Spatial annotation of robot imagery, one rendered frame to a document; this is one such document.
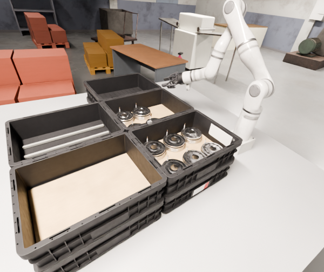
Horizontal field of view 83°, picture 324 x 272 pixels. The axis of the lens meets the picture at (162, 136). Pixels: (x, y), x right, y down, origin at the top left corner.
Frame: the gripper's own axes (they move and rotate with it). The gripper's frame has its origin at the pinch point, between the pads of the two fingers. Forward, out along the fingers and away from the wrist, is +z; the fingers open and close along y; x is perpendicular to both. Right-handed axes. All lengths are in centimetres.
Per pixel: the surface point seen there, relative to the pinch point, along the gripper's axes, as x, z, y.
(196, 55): 152, 67, -283
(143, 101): -6.7, 5.2, 23.7
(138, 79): -3.7, 21.3, -4.4
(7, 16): -77, 644, -406
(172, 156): -4, -21, 59
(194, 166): -13, -35, 68
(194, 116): 1.5, -25.3, 32.5
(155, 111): 0.0, -0.9, 26.8
